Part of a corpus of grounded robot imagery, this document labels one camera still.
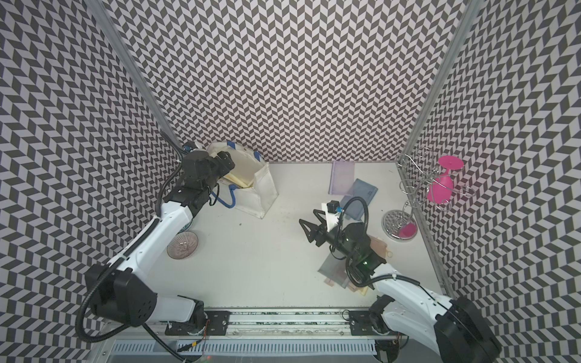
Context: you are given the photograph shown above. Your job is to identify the magenta plastic wine glass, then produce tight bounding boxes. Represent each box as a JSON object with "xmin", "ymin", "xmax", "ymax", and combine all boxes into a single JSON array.
[{"xmin": 428, "ymin": 155, "xmax": 464, "ymax": 205}]

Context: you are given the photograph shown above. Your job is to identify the white canvas bag blue handles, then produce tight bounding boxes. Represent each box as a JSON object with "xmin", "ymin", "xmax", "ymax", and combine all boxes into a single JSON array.
[{"xmin": 207, "ymin": 142, "xmax": 278, "ymax": 219}]

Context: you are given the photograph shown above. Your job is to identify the dark blue flat pouch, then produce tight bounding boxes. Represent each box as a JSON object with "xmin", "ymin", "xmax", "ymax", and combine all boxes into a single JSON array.
[{"xmin": 340, "ymin": 178, "xmax": 378, "ymax": 221}]

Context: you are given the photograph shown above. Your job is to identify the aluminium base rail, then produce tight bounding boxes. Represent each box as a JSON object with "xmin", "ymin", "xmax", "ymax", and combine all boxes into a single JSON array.
[{"xmin": 97, "ymin": 308, "xmax": 482, "ymax": 341}]

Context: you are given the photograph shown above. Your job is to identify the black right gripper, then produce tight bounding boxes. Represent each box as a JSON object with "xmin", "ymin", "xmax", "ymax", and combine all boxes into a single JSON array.
[{"xmin": 299, "ymin": 210, "xmax": 356, "ymax": 263}]

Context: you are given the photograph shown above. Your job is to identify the pink glass dish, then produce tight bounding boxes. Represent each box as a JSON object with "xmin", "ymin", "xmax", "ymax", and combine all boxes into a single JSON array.
[{"xmin": 166, "ymin": 231, "xmax": 199, "ymax": 260}]

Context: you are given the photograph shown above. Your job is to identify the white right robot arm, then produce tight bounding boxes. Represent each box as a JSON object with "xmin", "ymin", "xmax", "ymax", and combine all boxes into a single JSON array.
[{"xmin": 299, "ymin": 219, "xmax": 502, "ymax": 362}]

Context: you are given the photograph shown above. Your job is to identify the grey mesh pouch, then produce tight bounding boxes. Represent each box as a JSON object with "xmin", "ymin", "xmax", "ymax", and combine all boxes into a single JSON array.
[{"xmin": 318, "ymin": 253, "xmax": 350, "ymax": 289}]

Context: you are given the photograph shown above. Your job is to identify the silver wire glass rack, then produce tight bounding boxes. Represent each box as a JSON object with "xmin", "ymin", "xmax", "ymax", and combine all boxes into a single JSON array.
[{"xmin": 396, "ymin": 148, "xmax": 476, "ymax": 212}]

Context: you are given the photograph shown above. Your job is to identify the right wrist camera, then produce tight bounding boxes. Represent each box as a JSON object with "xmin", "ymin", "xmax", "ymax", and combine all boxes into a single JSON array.
[{"xmin": 322, "ymin": 201, "xmax": 342, "ymax": 231}]

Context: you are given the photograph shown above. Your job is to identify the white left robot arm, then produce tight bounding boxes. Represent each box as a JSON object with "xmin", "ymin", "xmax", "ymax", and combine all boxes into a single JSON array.
[{"xmin": 75, "ymin": 150, "xmax": 235, "ymax": 343}]

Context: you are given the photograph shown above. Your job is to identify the lilac mesh pouch rear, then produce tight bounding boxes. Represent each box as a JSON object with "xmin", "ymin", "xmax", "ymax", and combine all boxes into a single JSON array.
[{"xmin": 328, "ymin": 160, "xmax": 355, "ymax": 196}]

